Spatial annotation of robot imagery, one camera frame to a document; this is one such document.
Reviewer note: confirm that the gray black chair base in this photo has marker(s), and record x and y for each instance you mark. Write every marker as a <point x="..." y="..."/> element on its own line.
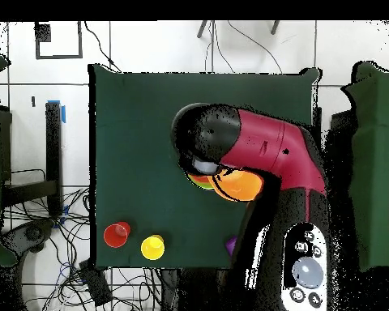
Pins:
<point x="32" y="233"/>

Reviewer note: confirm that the yellow cup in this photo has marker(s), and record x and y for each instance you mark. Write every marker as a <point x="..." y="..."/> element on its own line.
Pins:
<point x="151" y="248"/>
<point x="161" y="238"/>

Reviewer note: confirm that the dark green tablecloth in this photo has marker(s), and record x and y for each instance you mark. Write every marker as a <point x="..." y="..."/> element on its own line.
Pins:
<point x="133" y="113"/>

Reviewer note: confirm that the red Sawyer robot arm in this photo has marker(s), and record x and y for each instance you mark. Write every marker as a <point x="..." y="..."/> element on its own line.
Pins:
<point x="272" y="145"/>

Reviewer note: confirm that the gray tripod leg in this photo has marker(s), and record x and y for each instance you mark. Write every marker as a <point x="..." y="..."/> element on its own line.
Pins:
<point x="275" y="27"/>
<point x="201" y="29"/>

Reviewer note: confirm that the purple cup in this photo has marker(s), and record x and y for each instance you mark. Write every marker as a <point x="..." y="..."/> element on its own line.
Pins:
<point x="231" y="244"/>

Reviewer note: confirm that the green bowl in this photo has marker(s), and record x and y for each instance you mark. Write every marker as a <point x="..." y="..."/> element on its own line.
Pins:
<point x="205" y="186"/>

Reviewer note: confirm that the small red bowl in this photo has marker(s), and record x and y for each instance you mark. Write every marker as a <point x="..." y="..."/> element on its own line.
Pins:
<point x="200" y="178"/>

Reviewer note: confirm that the black metal stand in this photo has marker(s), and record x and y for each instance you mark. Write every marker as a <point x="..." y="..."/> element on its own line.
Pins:
<point x="53" y="145"/>

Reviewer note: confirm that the large orange bowl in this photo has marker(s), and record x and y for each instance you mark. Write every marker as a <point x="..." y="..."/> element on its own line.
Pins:
<point x="240" y="188"/>

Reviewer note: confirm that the black power strip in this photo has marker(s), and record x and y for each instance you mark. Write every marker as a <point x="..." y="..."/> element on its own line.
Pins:
<point x="95" y="285"/>

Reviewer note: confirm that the red orange cup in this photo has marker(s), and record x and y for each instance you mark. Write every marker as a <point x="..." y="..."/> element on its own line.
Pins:
<point x="115" y="236"/>

